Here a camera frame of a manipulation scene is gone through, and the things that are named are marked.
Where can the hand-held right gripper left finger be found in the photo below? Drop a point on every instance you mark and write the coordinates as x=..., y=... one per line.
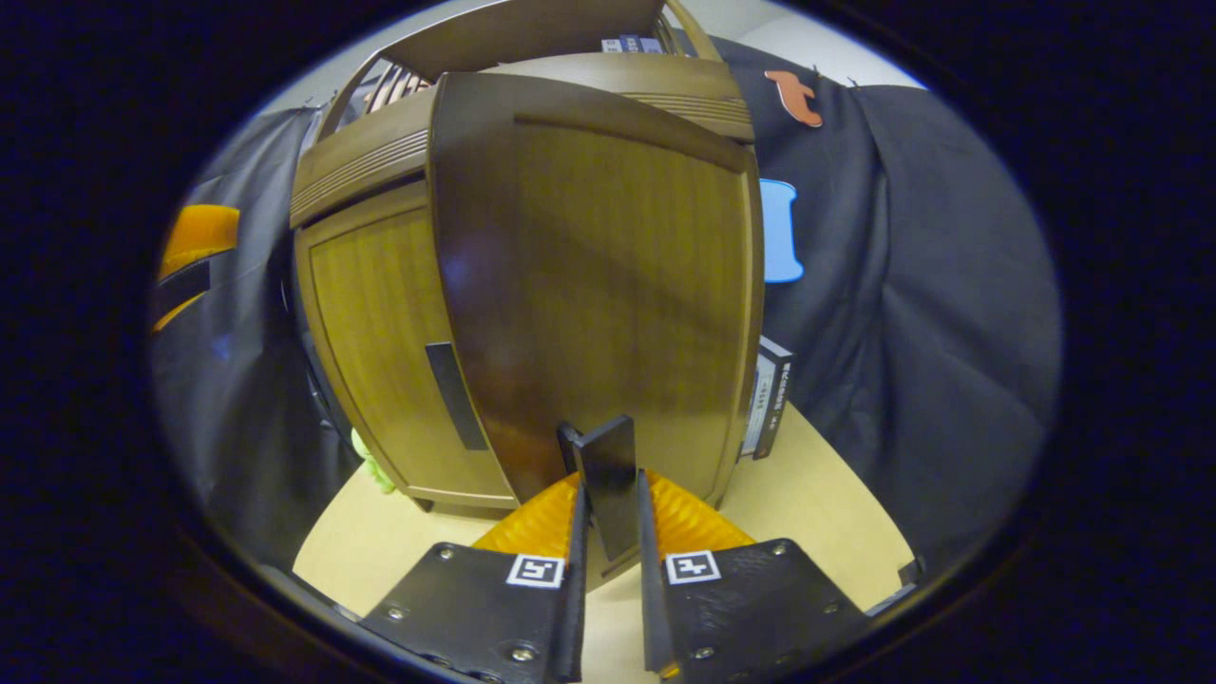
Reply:
x=494, y=608

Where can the wooden shoe cabinet door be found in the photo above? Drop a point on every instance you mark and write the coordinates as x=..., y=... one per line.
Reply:
x=380, y=313
x=617, y=285

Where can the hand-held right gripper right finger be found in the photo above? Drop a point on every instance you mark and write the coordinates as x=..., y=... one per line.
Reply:
x=741, y=608

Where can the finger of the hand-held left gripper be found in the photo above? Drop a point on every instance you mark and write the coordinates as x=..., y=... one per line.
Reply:
x=195, y=233

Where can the black book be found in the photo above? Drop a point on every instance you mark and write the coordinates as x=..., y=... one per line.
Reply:
x=771, y=399

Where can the light blue book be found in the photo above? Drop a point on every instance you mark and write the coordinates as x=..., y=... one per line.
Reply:
x=652, y=46

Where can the wooden cabinet drawer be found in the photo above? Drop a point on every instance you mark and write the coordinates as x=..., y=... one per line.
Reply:
x=361, y=161

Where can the green plush toy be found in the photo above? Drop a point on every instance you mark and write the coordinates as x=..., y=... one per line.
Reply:
x=372, y=464

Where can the wooden double-door shoe cabinet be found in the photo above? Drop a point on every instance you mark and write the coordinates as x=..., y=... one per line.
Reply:
x=532, y=28

